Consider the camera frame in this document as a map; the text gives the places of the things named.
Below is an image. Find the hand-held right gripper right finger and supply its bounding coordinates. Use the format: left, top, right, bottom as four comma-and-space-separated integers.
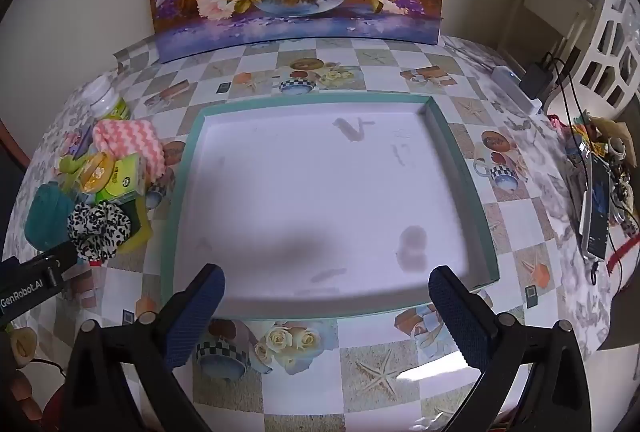
428, 265, 593, 432

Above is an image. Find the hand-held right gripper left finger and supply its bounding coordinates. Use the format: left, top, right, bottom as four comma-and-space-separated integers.
59, 263, 227, 432

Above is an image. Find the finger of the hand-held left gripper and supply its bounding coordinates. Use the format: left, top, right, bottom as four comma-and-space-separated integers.
36, 241, 79, 283

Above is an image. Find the teal wipes packet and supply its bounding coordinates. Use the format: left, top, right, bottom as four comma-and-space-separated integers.
24, 182, 81, 250

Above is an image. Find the leopard print scrunchie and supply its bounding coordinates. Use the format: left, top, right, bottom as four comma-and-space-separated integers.
67, 202, 132, 261

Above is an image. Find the green and yellow sponge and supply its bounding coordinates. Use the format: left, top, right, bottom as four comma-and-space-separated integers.
112, 192, 153, 255

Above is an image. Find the green tissue packet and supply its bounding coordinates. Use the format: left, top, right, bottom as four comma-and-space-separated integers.
95, 153, 148, 205

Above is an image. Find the pink zigzag cloth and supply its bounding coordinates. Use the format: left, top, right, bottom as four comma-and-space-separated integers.
92, 118, 167, 183

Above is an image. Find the teal shallow box tray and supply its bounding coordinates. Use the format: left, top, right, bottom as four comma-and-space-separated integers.
160, 92, 501, 319

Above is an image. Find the person's left hand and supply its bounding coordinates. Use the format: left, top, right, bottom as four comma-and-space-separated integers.
0, 328, 43, 420

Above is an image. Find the yellow-green small box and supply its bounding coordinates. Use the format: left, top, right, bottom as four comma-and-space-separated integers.
59, 151, 93, 177

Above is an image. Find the purple cartoon packet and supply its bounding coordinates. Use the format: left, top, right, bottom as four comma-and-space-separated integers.
62, 127, 98, 160

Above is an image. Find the grey floral tablecloth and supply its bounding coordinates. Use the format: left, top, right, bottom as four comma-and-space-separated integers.
15, 39, 613, 363

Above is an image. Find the checkered printed tablecloth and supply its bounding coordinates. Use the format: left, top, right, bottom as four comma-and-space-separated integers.
10, 36, 566, 432

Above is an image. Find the white bottle green label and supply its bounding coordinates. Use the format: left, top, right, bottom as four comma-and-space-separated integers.
90, 74, 132, 121

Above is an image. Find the smartphone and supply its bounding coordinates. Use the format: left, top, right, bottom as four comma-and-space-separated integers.
580, 154, 613, 260

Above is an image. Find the white power strip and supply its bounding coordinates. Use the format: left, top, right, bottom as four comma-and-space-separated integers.
490, 66, 543, 113

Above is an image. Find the black charger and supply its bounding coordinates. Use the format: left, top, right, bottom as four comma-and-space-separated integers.
520, 62, 556, 97

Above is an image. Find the white lattice furniture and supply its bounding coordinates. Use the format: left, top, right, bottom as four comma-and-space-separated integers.
570, 0, 640, 117

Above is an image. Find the red strap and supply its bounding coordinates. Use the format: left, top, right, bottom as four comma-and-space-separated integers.
606, 237, 640, 270

